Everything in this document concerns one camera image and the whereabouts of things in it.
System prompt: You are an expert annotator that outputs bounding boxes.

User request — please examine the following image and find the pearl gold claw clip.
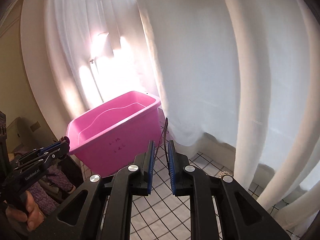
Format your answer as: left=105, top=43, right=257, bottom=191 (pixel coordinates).
left=218, top=171, right=233, bottom=179

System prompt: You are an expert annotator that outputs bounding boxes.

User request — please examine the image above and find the brown snap hair clip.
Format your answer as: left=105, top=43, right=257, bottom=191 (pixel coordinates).
left=154, top=118, right=169, bottom=160

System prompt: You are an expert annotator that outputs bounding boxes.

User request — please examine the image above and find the person's left hand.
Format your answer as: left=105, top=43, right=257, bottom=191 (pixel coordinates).
left=5, top=191, right=44, bottom=232

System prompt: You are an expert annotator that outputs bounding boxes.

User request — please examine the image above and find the black grid white tablecloth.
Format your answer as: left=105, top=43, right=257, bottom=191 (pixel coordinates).
left=80, top=107, right=311, bottom=240

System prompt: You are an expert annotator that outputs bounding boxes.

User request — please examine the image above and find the pink plastic bin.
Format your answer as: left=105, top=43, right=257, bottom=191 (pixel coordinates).
left=67, top=91, right=161, bottom=177

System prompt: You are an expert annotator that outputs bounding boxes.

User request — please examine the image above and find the white curtain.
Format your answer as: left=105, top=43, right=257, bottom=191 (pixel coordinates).
left=21, top=0, right=319, bottom=229

